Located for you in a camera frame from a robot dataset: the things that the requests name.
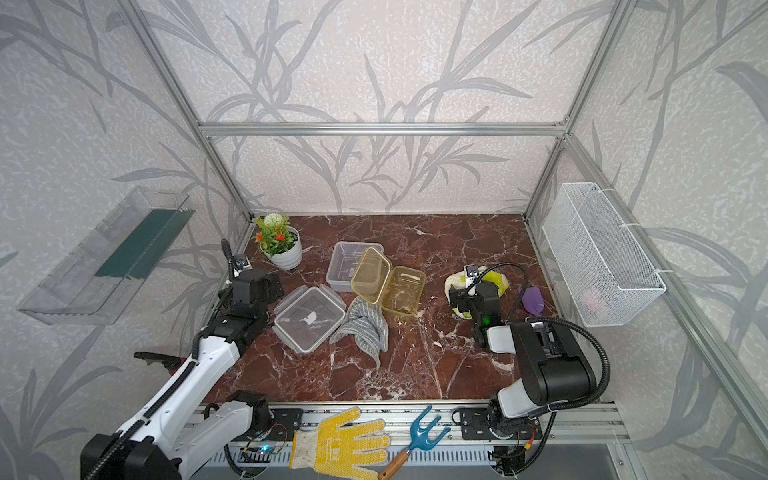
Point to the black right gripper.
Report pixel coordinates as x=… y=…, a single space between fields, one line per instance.
x=462 y=297

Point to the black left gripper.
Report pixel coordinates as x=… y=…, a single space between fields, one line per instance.
x=273 y=288

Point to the green yellow cloth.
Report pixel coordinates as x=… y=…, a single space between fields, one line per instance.
x=458 y=281

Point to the clear lunch box lid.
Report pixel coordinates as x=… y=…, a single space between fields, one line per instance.
x=307 y=317

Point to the clear plastic lunch box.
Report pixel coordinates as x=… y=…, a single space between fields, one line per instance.
x=344 y=261

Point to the grey striped cleaning cloth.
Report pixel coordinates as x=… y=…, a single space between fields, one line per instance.
x=366 y=323

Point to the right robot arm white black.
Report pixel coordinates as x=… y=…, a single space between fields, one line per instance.
x=562 y=366

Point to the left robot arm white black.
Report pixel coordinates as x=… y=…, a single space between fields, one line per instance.
x=154 y=443

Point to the white flower pot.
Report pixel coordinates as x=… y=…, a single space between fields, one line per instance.
x=287 y=252

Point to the purple pink toy shovel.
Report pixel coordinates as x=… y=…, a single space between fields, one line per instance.
x=533 y=301

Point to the green artificial plant with flowers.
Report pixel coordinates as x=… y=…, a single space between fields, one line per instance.
x=269 y=223

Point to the pink item in basket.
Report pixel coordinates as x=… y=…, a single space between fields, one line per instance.
x=595 y=303

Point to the red black spray bottle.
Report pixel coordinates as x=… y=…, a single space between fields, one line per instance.
x=169 y=362

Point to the teal garden hand fork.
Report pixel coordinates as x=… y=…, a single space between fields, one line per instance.
x=420 y=439

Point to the yellow work glove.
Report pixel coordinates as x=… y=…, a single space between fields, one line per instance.
x=341 y=447

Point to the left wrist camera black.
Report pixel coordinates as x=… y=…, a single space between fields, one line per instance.
x=236 y=263

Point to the white wire mesh basket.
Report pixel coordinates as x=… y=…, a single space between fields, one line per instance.
x=595 y=249

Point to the clear acrylic wall shelf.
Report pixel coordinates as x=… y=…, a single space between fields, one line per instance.
x=95 y=283

